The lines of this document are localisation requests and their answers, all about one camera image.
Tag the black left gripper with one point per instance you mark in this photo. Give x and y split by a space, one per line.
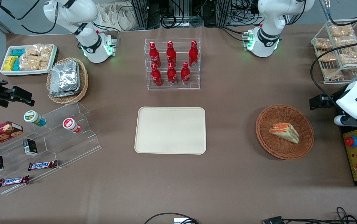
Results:
334 100

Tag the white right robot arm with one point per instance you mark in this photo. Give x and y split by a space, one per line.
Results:
88 14

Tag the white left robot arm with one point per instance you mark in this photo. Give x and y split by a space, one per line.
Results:
270 18

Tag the white rectangular snack tray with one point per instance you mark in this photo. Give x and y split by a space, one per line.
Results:
7 73

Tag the triangular sandwich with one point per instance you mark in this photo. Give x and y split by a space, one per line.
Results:
285 132

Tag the round brown wicker basket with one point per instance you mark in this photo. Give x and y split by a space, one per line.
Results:
277 146

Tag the oval light wicker basket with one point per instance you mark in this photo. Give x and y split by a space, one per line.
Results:
83 84

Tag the beige plastic tray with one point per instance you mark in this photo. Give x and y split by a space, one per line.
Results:
170 130

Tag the green lid cup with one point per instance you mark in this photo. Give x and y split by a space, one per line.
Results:
34 117

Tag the teal snack pack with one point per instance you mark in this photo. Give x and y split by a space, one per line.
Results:
16 64
18 52

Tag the clear pastry pack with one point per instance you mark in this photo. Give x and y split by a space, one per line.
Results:
323 43
345 41
340 30
332 74
327 56
350 58

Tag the yellow snack pack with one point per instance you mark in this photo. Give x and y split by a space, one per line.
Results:
9 63

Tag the clear rice cracker pack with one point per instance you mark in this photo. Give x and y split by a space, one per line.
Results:
28 62
33 49
43 65
46 52

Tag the silver foil pack stack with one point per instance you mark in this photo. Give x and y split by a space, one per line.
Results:
64 78

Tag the red lid cup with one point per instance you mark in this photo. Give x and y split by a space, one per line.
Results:
70 124

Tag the clear acrylic step display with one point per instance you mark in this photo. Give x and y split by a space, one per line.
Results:
72 146

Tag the Snickers bar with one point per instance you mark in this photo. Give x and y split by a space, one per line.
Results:
42 165
13 181

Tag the cream cloth bag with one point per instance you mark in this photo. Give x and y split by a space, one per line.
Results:
113 15

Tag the red cola bottle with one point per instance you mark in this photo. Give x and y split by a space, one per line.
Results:
171 54
185 74
156 77
193 53
172 75
154 56

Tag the clear acrylic bottle rack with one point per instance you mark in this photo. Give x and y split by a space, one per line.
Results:
178 87

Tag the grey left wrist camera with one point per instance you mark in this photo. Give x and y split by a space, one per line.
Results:
341 120

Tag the aluminium frame post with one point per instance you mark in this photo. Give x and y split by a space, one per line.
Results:
144 12
223 12

